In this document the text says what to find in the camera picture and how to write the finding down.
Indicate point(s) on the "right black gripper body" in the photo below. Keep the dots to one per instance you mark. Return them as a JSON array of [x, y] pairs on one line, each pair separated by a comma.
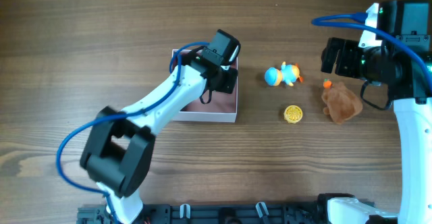
[[339, 57]]

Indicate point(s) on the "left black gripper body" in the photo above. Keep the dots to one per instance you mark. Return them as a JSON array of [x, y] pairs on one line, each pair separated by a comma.
[[225, 81]]

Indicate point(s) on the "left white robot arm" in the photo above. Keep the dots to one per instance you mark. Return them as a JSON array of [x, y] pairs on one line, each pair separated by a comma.
[[119, 149]]

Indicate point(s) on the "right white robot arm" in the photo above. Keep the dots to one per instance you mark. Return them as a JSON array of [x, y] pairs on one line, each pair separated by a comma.
[[393, 50]]

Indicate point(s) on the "white box with brown interior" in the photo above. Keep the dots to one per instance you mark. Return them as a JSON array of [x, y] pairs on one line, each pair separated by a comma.
[[200, 104]]

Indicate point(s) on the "blue and orange duck toy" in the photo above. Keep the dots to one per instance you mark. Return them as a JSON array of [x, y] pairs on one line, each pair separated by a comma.
[[288, 73]]

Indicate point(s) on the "brown plush toy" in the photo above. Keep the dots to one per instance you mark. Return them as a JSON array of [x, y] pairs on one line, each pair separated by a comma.
[[341, 104]]

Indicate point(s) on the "yellow round plastic toy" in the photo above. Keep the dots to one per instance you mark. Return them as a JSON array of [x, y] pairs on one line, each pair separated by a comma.
[[293, 114]]

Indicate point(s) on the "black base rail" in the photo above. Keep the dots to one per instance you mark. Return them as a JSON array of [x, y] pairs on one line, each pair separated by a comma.
[[292, 212]]

